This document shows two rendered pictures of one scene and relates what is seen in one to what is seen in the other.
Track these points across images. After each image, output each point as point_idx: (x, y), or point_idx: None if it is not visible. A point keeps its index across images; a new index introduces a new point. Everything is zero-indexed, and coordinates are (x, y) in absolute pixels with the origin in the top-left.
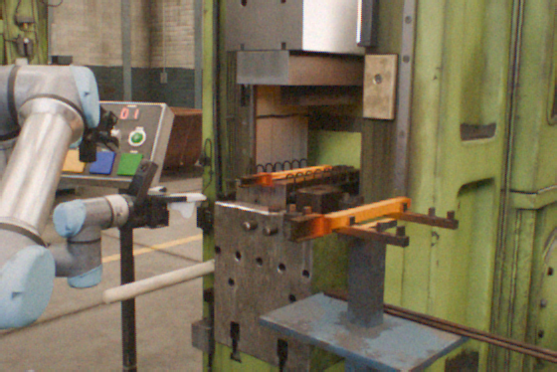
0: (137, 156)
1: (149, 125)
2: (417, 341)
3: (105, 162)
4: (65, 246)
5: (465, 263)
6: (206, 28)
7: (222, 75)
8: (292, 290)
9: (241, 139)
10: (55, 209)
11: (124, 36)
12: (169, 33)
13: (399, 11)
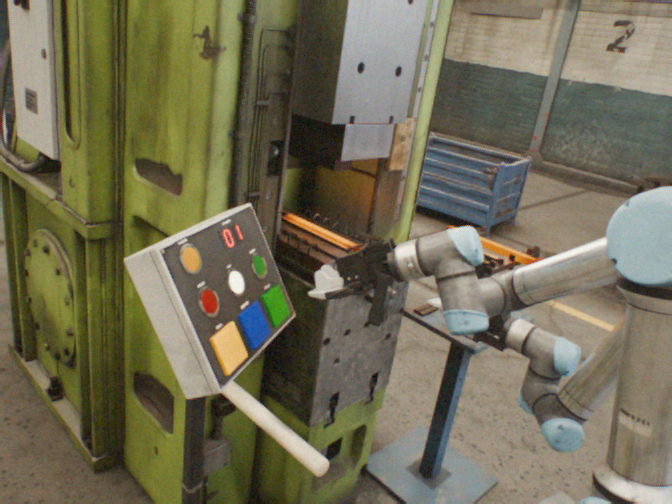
0: (277, 290)
1: (257, 242)
2: None
3: (259, 321)
4: (553, 385)
5: None
6: (222, 75)
7: (244, 141)
8: (389, 330)
9: (263, 217)
10: (573, 357)
11: None
12: None
13: (416, 82)
